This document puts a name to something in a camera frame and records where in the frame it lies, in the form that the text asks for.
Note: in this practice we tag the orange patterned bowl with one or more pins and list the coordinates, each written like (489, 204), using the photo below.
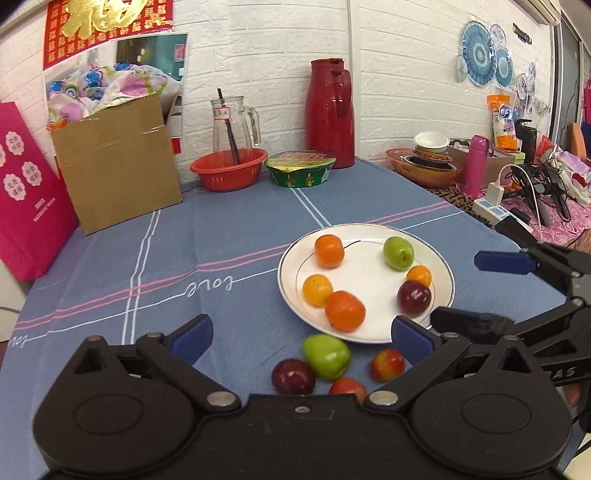
(404, 162)

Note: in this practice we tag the blue striped tablecloth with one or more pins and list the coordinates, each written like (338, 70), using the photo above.
(217, 253)

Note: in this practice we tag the large orange mandarin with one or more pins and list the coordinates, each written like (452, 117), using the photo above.
(344, 311)

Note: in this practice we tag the red thermos jug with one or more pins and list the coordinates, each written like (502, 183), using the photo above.
(329, 125)

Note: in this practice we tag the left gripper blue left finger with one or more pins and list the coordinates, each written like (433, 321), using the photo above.
(192, 339)

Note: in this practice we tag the red plastic basin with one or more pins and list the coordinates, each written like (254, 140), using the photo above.
(219, 173)

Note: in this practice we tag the small orange kumquat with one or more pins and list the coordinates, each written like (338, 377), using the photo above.
(421, 274)

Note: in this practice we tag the small yellow-orange kumquat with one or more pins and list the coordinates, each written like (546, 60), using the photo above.
(317, 289)

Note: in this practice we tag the green instant noodle bowl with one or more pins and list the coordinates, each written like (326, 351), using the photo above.
(300, 169)

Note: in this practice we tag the white power strip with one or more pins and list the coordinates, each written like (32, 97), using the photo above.
(494, 214)

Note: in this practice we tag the floral cloth in box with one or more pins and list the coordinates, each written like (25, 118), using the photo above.
(88, 91)

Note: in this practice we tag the orange tangerine with stem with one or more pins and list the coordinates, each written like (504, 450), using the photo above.
(329, 251)

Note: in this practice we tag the white cup on bowls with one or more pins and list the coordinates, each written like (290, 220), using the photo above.
(432, 142)

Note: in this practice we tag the glass pitcher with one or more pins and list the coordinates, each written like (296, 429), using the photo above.
(244, 121)

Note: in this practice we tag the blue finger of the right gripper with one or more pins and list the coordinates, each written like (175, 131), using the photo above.
(479, 328)
(505, 262)

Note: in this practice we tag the pink water bottle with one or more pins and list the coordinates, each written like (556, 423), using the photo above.
(475, 165)

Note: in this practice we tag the white round plate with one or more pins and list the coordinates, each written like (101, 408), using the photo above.
(365, 274)

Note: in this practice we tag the pink shopping bag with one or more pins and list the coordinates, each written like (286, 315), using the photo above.
(37, 216)

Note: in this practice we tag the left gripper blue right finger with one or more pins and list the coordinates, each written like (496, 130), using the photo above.
(412, 340)

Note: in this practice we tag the red fu wall poster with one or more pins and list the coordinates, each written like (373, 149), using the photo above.
(73, 26)

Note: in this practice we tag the green apple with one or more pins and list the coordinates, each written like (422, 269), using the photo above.
(329, 357)
(398, 253)

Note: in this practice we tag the orange snack bag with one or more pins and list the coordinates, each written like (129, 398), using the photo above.
(503, 125)

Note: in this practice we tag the brown cardboard box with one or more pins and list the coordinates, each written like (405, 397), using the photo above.
(118, 164)

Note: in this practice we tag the dark red plum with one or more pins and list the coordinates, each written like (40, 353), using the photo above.
(414, 298)

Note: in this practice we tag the blue decorative wall plate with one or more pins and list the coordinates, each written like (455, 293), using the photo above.
(478, 51)

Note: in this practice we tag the black stirring stick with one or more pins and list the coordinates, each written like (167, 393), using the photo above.
(231, 137)

